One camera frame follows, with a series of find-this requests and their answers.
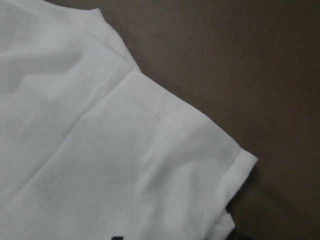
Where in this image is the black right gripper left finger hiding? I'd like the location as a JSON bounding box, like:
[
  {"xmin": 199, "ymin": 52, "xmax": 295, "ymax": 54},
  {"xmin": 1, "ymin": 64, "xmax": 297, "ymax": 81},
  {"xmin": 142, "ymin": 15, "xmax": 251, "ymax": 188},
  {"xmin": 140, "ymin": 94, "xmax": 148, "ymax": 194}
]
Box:
[{"xmin": 111, "ymin": 235, "xmax": 124, "ymax": 240}]

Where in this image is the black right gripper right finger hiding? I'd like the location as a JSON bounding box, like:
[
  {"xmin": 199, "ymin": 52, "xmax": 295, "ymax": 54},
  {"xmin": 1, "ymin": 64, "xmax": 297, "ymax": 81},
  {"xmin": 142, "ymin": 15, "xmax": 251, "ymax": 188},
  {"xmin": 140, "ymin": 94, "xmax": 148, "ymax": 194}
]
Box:
[{"xmin": 232, "ymin": 227, "xmax": 250, "ymax": 240}]

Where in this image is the white printed t-shirt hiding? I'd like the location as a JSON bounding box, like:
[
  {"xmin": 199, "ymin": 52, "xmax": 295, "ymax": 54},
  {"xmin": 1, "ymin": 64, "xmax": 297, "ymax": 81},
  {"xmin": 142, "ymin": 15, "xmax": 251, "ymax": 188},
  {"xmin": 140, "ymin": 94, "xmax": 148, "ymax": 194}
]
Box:
[{"xmin": 0, "ymin": 0, "xmax": 257, "ymax": 240}]

